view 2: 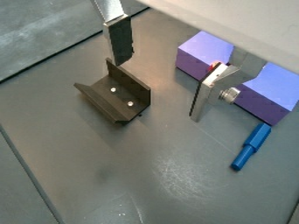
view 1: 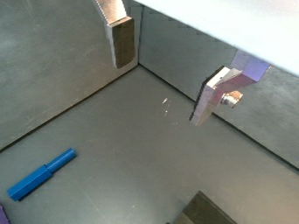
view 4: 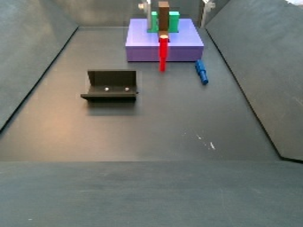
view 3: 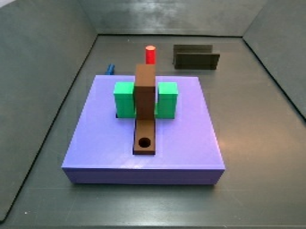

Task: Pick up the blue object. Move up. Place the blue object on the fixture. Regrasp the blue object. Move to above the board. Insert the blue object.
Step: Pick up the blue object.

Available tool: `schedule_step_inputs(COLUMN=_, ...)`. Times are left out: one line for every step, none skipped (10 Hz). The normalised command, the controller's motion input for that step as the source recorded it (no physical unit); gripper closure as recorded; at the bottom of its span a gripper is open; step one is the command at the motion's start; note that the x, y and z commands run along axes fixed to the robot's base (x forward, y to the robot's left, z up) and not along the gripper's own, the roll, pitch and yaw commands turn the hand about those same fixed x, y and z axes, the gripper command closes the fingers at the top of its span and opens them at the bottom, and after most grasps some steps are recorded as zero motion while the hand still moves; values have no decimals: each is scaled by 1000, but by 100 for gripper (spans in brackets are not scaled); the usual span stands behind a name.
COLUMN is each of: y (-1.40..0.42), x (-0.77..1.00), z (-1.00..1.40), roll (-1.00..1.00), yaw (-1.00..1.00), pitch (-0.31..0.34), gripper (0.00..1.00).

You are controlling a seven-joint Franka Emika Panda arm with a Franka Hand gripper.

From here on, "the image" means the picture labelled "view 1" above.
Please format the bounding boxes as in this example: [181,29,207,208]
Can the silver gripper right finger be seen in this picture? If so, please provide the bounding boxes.
[191,50,269,125]

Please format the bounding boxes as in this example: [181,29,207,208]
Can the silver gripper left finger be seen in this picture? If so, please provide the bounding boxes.
[92,0,136,68]

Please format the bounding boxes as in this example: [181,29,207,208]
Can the blue stepped peg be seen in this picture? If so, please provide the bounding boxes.
[6,149,76,201]

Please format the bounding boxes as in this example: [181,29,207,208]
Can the black angled fixture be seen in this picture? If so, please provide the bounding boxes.
[172,191,237,224]

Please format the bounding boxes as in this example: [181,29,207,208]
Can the purple base block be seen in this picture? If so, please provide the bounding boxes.
[0,205,10,224]

